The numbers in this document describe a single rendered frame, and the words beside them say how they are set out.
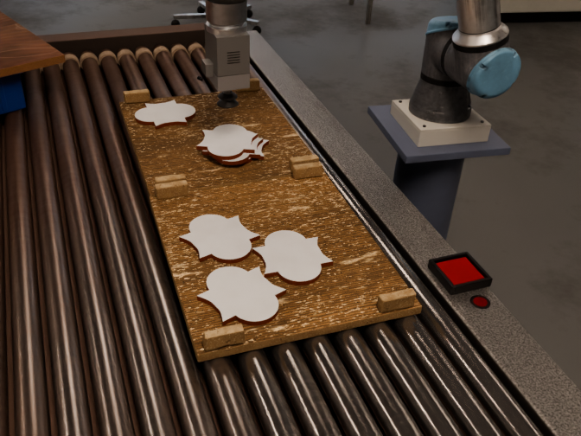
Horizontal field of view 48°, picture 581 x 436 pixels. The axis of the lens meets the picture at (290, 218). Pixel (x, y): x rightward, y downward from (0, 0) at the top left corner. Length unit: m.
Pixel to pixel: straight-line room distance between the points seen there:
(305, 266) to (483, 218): 1.99
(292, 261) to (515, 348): 0.36
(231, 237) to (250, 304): 0.17
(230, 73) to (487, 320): 0.63
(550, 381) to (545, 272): 1.78
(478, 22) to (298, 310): 0.73
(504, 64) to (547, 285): 1.40
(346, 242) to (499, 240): 1.79
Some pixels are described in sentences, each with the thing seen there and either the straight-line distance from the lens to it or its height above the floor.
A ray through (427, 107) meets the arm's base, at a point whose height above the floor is 0.94.
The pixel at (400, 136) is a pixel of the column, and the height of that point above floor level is 0.87.
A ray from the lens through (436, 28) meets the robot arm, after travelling 1.58.
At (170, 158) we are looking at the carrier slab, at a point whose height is 0.94.
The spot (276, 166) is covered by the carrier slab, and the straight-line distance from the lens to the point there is 1.33.
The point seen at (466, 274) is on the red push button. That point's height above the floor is 0.93.
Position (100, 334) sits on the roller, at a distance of 1.00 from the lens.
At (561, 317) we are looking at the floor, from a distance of 2.59.
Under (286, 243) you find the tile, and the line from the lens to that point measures 1.11.
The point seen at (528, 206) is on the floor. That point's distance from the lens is 3.15.
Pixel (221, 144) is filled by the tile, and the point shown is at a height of 0.97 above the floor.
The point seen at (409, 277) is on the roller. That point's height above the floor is 0.92.
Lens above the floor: 1.62
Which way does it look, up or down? 35 degrees down
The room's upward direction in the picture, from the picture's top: 3 degrees clockwise
